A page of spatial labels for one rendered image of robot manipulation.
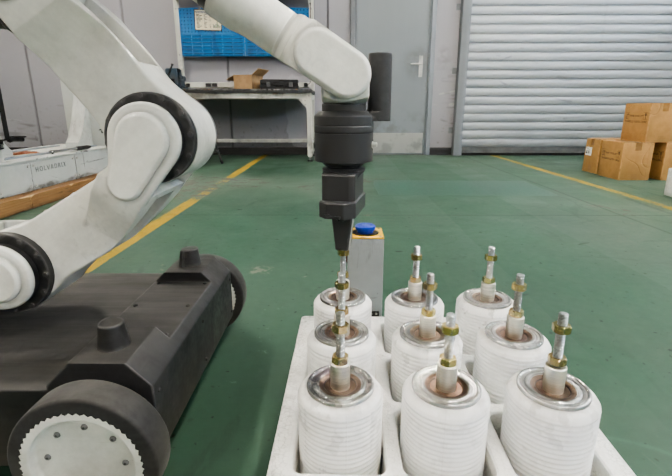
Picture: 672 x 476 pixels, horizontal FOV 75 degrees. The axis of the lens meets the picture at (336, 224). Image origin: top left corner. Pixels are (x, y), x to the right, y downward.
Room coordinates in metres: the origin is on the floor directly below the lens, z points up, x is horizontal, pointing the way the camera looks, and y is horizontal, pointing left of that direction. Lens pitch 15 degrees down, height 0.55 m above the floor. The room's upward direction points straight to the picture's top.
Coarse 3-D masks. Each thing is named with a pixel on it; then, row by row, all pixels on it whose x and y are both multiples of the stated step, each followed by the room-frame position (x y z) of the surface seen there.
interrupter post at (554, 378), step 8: (544, 368) 0.42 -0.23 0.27; (552, 368) 0.41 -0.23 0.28; (560, 368) 0.41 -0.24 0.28; (544, 376) 0.42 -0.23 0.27; (552, 376) 0.41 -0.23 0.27; (560, 376) 0.41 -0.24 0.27; (544, 384) 0.42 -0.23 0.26; (552, 384) 0.41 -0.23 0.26; (560, 384) 0.41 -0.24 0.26; (552, 392) 0.41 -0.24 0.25; (560, 392) 0.41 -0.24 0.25
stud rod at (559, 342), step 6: (564, 312) 0.42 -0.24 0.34; (558, 318) 0.42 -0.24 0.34; (564, 318) 0.42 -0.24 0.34; (558, 324) 0.42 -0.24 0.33; (564, 324) 0.42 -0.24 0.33; (558, 336) 0.42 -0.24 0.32; (564, 336) 0.42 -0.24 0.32; (558, 342) 0.42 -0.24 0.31; (564, 342) 0.42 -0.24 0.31; (558, 348) 0.42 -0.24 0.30; (558, 354) 0.42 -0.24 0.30
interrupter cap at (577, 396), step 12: (528, 372) 0.45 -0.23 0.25; (540, 372) 0.45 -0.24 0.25; (528, 384) 0.42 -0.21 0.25; (540, 384) 0.43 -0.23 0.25; (576, 384) 0.42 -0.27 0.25; (528, 396) 0.40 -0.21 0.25; (540, 396) 0.40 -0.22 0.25; (552, 396) 0.41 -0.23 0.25; (564, 396) 0.41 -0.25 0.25; (576, 396) 0.40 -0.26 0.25; (588, 396) 0.40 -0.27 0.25; (552, 408) 0.39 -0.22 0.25; (564, 408) 0.38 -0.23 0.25; (576, 408) 0.38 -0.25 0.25
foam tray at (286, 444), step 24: (384, 360) 0.59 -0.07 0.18; (288, 384) 0.53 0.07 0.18; (384, 384) 0.53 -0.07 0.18; (288, 408) 0.48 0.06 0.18; (384, 408) 0.48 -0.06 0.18; (288, 432) 0.44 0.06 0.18; (384, 432) 0.44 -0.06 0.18; (600, 432) 0.44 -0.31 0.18; (288, 456) 0.40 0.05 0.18; (384, 456) 0.40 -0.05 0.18; (504, 456) 0.40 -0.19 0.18; (600, 456) 0.40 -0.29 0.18
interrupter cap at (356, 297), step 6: (330, 288) 0.69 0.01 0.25; (354, 288) 0.69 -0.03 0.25; (324, 294) 0.67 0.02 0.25; (330, 294) 0.67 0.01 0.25; (354, 294) 0.67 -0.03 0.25; (360, 294) 0.67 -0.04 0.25; (324, 300) 0.64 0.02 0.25; (330, 300) 0.64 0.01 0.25; (336, 300) 0.65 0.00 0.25; (348, 300) 0.65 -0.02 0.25; (354, 300) 0.64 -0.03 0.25; (360, 300) 0.64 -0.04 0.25; (348, 306) 0.63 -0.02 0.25
